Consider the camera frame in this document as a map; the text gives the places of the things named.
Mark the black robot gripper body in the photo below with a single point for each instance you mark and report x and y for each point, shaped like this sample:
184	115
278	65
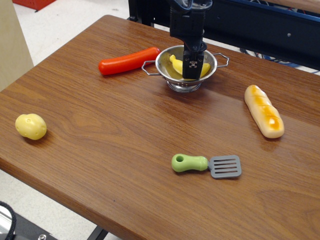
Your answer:
187	19

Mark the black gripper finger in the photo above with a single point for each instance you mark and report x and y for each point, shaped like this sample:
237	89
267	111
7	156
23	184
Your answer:
192	64

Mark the yellow toy banana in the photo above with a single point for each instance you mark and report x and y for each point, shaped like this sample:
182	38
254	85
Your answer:
178	66

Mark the steel colander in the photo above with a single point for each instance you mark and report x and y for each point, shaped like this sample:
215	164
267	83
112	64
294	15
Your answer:
168	58

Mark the red toy hot dog sausage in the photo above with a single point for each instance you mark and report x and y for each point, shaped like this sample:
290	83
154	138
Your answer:
128	62

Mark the toy bread loaf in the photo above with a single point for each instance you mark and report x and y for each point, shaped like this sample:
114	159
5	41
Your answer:
265	115

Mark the red box on floor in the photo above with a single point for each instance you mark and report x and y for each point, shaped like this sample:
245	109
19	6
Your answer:
34	4

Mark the yellow toy potato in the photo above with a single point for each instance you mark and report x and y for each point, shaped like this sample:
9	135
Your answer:
31	126

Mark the light wooden panel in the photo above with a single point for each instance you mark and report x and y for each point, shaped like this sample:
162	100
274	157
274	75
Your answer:
15	58

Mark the black metal table stand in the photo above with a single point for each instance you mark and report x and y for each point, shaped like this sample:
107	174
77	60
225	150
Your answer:
27	230

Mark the dark blue metal frame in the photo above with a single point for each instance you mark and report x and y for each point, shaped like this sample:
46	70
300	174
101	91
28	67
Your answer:
279	30

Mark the green handled grey toy spatula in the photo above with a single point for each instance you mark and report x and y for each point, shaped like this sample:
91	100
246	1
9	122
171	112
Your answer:
220	167

